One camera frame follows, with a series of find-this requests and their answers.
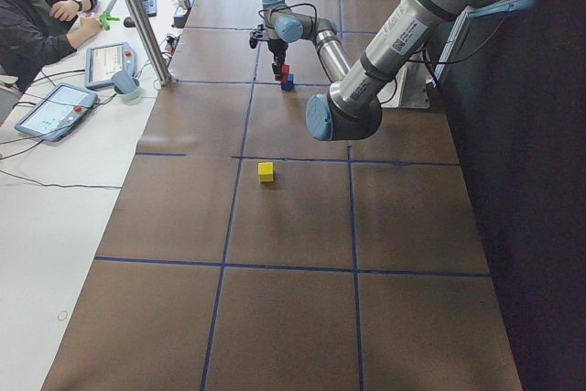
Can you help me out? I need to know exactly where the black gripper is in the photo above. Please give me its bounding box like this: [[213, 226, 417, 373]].
[[267, 38, 288, 81]]

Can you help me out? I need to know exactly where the red wooden block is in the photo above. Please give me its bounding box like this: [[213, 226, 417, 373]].
[[281, 64, 290, 78]]

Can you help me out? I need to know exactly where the blue wooden block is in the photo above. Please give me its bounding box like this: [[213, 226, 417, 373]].
[[280, 73, 295, 92]]

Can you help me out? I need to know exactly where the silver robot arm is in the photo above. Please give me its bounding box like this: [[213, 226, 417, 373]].
[[249, 0, 536, 141]]

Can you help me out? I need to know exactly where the yellow wooden block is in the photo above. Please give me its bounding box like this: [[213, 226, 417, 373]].
[[257, 161, 275, 183]]

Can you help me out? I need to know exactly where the blue plastic cup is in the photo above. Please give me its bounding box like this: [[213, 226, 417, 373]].
[[111, 71, 138, 94]]

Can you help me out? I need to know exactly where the black computer mouse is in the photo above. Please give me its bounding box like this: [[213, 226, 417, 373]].
[[123, 16, 136, 28]]

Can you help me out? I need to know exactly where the far teach pendant tablet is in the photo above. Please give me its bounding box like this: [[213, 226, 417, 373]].
[[84, 42, 136, 90]]

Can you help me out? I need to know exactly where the teach pendant tablet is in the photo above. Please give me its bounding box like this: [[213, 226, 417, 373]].
[[14, 83, 98, 142], [84, 42, 136, 90]]

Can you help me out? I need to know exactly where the green plastic tool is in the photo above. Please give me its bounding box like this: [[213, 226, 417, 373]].
[[99, 11, 120, 31]]

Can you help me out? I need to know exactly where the near teach pendant tablet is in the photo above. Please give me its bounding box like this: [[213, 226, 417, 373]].
[[14, 83, 98, 142]]

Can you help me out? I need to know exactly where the seated person black jacket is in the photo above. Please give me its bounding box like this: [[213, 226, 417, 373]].
[[1, 0, 102, 92]]

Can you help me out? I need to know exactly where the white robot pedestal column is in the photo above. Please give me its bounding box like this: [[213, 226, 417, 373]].
[[378, 62, 430, 109]]

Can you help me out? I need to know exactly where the aluminium frame post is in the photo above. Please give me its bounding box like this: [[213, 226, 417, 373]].
[[125, 0, 171, 86]]

